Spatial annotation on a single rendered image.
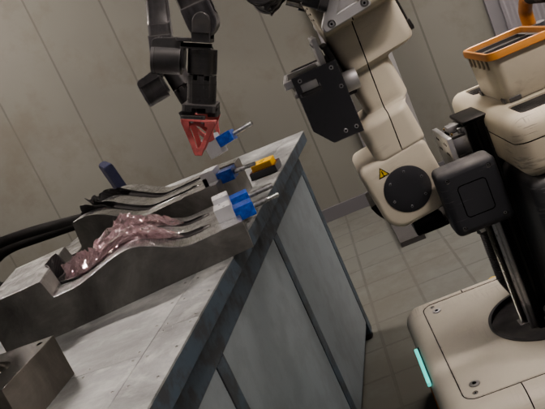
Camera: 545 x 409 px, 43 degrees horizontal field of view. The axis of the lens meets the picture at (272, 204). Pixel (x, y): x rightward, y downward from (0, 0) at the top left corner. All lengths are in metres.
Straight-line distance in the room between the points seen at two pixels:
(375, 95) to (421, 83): 2.57
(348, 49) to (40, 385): 0.90
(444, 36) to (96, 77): 1.99
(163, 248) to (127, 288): 0.10
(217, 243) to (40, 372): 0.42
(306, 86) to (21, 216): 3.21
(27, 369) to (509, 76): 1.08
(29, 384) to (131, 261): 0.36
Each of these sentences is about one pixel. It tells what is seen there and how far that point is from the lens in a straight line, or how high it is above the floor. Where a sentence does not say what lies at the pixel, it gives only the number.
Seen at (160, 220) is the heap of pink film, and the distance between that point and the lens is 1.46.
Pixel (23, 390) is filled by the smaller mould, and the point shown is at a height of 0.85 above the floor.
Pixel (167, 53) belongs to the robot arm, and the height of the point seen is 1.19.
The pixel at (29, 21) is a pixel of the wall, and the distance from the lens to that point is 4.27.
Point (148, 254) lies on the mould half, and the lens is 1.30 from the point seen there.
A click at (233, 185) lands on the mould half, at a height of 0.85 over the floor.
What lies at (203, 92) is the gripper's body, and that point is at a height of 1.10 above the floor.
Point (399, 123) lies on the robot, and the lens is 1.50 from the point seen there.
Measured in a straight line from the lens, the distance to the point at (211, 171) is 1.62.
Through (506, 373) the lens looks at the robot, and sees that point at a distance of 1.63.
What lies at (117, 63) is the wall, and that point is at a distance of 4.13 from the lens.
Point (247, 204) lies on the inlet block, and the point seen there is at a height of 0.87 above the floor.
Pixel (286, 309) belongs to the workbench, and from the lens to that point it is 1.69.
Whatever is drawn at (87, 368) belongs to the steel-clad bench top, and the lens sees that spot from 1.12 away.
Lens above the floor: 1.14
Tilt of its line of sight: 13 degrees down
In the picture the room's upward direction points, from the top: 24 degrees counter-clockwise
